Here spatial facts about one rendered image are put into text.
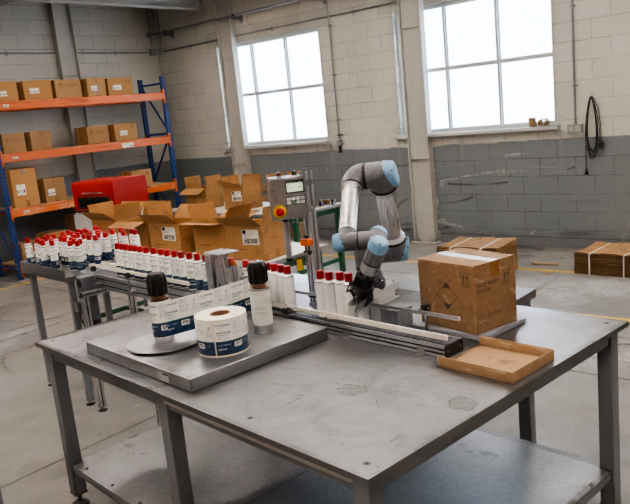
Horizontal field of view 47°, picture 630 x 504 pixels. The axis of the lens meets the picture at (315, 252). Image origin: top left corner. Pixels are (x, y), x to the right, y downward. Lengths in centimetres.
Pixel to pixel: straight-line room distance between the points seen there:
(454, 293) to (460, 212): 610
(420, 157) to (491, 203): 107
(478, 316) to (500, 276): 19
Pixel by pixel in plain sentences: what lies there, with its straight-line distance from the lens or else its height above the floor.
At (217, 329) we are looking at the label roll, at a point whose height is 99.
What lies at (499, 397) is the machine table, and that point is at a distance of 232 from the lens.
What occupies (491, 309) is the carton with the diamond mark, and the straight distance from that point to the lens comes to 286.
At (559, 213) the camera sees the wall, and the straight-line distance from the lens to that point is 839.
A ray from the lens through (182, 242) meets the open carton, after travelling 553.
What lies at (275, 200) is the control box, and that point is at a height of 138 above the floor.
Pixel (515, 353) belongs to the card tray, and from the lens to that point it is 267.
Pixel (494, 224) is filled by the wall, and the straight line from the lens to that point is 874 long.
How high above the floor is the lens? 174
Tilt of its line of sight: 11 degrees down
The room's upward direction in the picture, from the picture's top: 6 degrees counter-clockwise
